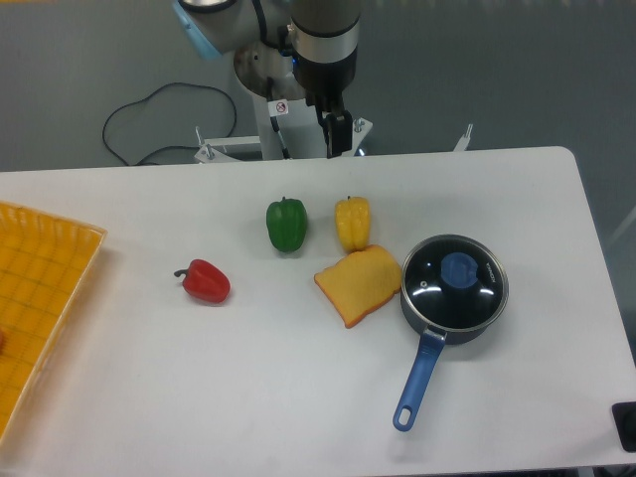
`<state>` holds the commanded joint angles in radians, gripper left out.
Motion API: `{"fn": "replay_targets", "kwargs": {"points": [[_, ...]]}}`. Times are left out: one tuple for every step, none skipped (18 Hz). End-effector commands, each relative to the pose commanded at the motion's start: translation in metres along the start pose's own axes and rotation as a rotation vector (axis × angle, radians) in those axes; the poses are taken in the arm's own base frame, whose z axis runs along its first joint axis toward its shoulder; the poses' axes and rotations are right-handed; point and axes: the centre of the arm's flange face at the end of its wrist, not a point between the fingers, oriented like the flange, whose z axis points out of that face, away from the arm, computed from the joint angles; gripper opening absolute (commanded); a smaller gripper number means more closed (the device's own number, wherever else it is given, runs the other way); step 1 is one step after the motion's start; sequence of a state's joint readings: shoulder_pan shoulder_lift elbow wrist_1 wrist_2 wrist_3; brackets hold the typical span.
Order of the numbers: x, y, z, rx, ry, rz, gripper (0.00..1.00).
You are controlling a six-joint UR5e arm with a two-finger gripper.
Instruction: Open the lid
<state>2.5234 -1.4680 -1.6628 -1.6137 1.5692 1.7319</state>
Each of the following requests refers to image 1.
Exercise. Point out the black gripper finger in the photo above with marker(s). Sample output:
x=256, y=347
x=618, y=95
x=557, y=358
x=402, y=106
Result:
x=338, y=132

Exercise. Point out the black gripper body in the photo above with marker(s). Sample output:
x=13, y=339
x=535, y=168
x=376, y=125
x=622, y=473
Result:
x=324, y=83

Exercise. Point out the glass lid blue knob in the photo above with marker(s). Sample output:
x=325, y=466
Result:
x=454, y=284

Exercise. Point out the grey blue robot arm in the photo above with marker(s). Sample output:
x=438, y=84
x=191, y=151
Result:
x=320, y=31

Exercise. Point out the yellow bell pepper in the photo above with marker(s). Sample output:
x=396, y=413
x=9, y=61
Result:
x=353, y=223

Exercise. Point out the green bell pepper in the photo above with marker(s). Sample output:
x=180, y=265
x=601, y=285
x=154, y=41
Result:
x=287, y=224

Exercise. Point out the toast bread slice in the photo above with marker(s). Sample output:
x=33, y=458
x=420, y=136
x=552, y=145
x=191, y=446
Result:
x=360, y=283

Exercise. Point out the red bell pepper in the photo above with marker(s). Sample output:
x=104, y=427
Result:
x=205, y=282

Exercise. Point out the yellow plastic basket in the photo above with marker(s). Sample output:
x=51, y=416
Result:
x=45, y=260

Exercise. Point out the black device table corner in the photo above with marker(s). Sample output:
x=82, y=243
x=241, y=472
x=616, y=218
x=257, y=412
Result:
x=624, y=414

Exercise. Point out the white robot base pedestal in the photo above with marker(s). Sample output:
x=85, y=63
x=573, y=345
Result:
x=287, y=127

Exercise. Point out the white metal base frame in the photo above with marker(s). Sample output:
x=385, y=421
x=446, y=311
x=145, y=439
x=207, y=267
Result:
x=247, y=148

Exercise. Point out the blue handled saucepan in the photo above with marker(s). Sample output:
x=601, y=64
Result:
x=431, y=344

